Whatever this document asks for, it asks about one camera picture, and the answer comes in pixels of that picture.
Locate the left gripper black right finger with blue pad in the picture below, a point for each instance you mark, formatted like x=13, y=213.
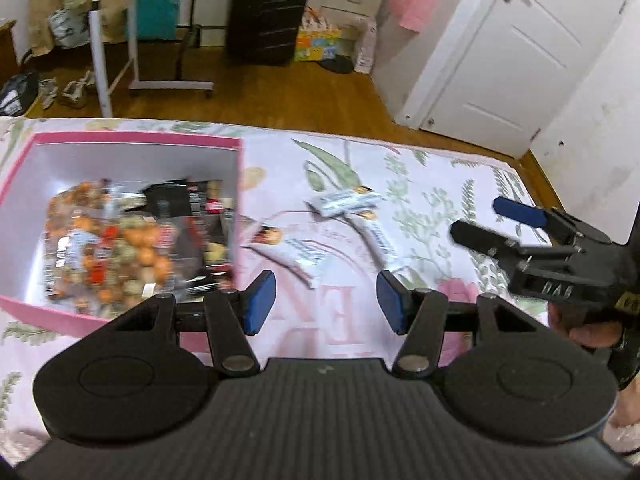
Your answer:
x=420, y=316

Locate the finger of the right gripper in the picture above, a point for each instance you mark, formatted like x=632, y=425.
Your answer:
x=483, y=241
x=521, y=213

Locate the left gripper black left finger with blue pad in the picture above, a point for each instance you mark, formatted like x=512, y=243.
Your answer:
x=232, y=316

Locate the white snack bar wrapper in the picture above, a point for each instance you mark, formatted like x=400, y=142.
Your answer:
x=332, y=204
x=304, y=260
x=384, y=251

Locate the black soda cracker packet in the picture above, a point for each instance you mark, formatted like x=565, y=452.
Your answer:
x=201, y=252

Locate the clear bag orange nut snacks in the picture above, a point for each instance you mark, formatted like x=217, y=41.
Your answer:
x=101, y=257

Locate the person's right hand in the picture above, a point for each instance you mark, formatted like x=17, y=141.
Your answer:
x=600, y=335

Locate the pink cardboard box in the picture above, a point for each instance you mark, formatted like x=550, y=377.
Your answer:
x=52, y=162

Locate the white door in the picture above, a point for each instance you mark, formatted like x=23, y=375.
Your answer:
x=515, y=66

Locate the white patterned bag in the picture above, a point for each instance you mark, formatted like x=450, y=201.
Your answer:
x=364, y=50

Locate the colourful gift bag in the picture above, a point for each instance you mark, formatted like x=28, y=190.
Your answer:
x=318, y=39

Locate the pair of shoes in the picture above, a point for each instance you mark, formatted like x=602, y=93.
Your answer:
x=74, y=95

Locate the teal bag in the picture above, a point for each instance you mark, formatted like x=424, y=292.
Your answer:
x=157, y=19

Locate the black suitcase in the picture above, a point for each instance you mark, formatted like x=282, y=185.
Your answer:
x=263, y=32

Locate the brown paper bag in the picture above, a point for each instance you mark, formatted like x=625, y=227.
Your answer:
x=41, y=38

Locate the dark wooden nightstand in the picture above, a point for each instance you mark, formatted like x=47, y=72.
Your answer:
x=8, y=61

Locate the white frame side table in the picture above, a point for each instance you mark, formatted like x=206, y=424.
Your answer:
x=105, y=87

